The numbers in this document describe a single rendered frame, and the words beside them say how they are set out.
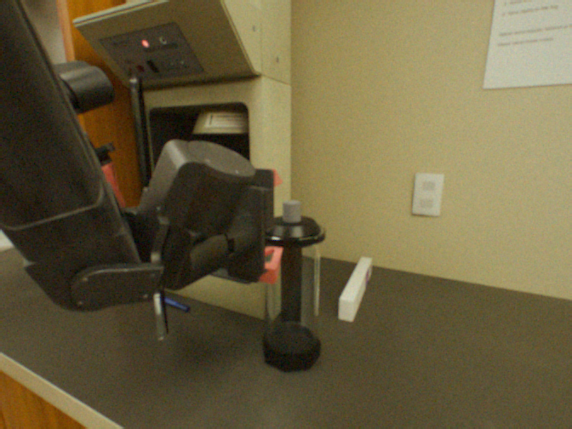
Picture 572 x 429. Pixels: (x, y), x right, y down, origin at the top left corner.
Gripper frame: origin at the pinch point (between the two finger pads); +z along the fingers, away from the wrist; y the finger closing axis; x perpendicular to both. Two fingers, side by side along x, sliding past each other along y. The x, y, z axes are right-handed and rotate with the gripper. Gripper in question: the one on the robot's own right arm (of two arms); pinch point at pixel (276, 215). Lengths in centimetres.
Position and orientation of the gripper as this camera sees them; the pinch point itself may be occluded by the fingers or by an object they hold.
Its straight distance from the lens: 43.6
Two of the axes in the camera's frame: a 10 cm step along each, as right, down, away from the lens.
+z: 4.4, -2.0, 8.7
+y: 0.1, -9.7, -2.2
